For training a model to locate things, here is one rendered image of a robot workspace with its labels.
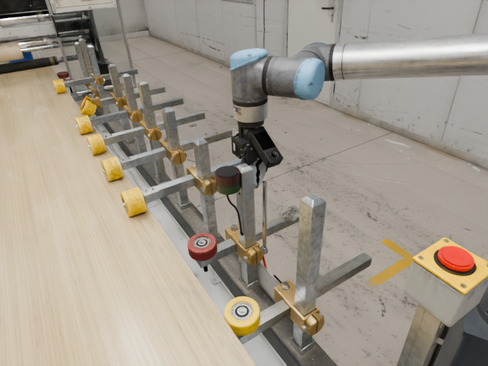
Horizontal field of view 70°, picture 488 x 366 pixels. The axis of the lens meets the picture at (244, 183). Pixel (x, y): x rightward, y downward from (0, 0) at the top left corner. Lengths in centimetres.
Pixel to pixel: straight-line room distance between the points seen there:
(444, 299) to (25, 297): 88
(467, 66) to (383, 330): 139
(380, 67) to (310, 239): 44
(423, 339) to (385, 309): 144
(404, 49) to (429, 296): 56
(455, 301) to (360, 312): 151
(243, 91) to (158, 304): 54
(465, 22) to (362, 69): 253
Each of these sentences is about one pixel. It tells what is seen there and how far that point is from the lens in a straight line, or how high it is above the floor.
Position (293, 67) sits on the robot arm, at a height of 135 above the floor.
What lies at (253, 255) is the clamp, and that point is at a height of 86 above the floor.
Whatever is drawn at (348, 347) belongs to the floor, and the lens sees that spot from 188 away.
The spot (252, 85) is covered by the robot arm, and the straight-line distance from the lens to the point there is 85.
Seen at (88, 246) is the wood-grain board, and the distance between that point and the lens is 108.
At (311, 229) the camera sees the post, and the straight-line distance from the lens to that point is 69.
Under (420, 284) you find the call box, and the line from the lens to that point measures 53.
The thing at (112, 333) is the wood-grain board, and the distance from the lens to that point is 85.
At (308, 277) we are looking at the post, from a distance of 78.
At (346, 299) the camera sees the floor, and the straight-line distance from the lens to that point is 204.
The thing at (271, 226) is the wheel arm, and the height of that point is 86.
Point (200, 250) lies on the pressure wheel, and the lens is 95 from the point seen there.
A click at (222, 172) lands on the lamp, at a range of 84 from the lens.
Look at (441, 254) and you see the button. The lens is 52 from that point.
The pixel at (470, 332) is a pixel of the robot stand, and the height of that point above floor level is 60.
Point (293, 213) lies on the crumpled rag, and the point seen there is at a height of 87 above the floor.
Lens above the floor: 156
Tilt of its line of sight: 33 degrees down
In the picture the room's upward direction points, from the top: 3 degrees counter-clockwise
